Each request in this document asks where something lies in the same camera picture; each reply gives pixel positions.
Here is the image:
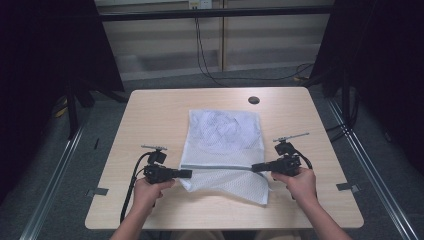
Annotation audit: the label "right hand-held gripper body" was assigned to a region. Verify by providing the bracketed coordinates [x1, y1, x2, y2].
[269, 132, 310, 178]

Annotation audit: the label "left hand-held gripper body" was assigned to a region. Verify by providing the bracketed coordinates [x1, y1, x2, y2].
[140, 144, 175, 185]

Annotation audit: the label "white mesh laundry bag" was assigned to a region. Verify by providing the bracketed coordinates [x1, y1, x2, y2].
[179, 109, 272, 206]

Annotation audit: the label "person's left hand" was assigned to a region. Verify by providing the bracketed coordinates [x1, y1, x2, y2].
[132, 177, 176, 210]

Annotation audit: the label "person's right hand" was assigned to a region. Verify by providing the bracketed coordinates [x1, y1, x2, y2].
[270, 167, 318, 205]

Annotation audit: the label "grey tape piece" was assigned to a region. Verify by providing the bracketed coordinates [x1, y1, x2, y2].
[335, 182, 362, 194]
[85, 187, 110, 198]

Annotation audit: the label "person's lap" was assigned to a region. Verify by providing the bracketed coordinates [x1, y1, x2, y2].
[168, 229, 303, 240]

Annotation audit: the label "black stand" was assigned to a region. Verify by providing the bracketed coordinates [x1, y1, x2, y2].
[63, 81, 99, 141]

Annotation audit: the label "black curtain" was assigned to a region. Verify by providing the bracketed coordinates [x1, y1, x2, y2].
[0, 0, 125, 204]
[308, 0, 424, 176]

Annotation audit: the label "black horizontal bar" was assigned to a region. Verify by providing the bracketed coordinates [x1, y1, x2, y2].
[99, 5, 335, 23]

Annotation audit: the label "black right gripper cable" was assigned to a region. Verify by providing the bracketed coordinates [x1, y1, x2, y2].
[293, 149, 314, 170]

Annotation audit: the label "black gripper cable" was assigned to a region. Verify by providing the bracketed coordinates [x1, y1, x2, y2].
[293, 149, 314, 170]
[119, 151, 158, 224]

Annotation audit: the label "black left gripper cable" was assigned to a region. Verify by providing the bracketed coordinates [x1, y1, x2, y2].
[119, 151, 158, 224]

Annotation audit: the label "black floor cables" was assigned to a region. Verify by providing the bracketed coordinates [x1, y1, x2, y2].
[325, 88, 361, 144]

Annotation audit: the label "metal floor rail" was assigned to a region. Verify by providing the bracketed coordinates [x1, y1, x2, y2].
[19, 124, 86, 240]
[327, 99, 419, 240]

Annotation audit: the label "black hanging cables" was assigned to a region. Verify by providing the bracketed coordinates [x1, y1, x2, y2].
[194, 16, 315, 88]

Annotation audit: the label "white wall socket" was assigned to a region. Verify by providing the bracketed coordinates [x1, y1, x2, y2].
[188, 0, 214, 10]

